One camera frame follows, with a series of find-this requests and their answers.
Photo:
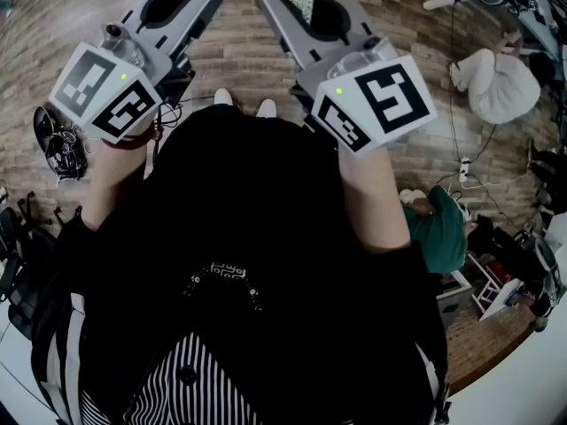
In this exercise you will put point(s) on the black-white striped shirt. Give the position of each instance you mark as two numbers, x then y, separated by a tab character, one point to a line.
221	383

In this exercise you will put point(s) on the white small cabinet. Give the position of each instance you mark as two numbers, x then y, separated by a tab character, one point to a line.
456	290

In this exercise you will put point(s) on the person's right white shoe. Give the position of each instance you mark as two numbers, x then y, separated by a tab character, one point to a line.
266	108

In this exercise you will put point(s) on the person's left white shoe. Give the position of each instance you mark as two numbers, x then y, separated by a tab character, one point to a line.
223	96

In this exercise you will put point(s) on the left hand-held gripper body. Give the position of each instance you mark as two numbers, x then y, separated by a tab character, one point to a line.
88	87

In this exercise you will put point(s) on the person's left forearm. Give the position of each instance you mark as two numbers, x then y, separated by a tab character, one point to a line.
111	180

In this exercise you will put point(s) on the person's right forearm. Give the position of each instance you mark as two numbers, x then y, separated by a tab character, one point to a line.
372	202

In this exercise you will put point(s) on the white power strip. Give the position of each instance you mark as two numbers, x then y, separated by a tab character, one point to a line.
463	168

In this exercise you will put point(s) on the person's white shoe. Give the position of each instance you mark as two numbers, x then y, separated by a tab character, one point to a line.
266	108
223	96

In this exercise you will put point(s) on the beaded patterned pendant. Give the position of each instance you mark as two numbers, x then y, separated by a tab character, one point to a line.
228	270

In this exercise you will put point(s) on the person's black clothing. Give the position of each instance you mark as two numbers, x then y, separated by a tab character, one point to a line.
248	184

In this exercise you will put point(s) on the black office chair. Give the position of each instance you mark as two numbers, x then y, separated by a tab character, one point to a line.
31	281

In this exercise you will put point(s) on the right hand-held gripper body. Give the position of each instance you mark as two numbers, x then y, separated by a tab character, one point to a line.
390	100

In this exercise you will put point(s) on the black oval bag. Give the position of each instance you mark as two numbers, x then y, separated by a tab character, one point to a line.
57	149

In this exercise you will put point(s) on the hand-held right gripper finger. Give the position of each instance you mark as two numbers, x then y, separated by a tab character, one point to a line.
354	11
288	25

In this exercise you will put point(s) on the white metal rack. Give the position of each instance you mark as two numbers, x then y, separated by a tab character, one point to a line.
505	299

